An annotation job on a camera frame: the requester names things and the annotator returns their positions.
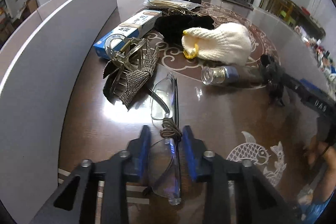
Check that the small glass perfume bottle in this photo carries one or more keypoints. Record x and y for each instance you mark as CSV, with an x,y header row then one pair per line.
x,y
231,75

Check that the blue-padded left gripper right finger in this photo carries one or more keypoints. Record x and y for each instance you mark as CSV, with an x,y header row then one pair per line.
x,y
256,200

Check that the laptop on table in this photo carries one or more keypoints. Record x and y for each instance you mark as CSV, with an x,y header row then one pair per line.
x,y
241,3

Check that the gold pearl hair claw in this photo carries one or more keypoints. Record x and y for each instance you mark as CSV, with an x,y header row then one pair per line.
x,y
178,11

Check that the bag of bamboo sticks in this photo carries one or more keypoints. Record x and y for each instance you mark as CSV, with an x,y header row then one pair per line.
x,y
167,4

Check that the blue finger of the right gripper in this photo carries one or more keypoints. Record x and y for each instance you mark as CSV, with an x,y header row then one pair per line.
x,y
309,86

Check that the clear glasses with cord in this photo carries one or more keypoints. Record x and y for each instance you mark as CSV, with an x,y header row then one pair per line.
x,y
164,170

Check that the person right hand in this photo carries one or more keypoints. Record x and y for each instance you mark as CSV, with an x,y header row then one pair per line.
x,y
317,150

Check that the clear rhinestone hair claw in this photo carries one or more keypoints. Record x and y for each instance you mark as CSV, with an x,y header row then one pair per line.
x,y
131,64

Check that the white storage bin wall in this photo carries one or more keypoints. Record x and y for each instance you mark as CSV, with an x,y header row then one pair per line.
x,y
35,91

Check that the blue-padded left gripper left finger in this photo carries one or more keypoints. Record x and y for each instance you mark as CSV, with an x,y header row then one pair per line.
x,y
75,200

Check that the white knitted glove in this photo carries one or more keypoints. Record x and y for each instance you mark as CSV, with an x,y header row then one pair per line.
x,y
229,43

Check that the blue white medicine box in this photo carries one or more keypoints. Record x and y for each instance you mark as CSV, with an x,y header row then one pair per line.
x,y
134,27

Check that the black velvet scrunchie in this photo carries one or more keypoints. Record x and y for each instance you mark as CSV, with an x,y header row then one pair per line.
x,y
171,27

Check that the black feather hair clip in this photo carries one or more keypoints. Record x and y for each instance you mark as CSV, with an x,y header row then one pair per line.
x,y
271,73

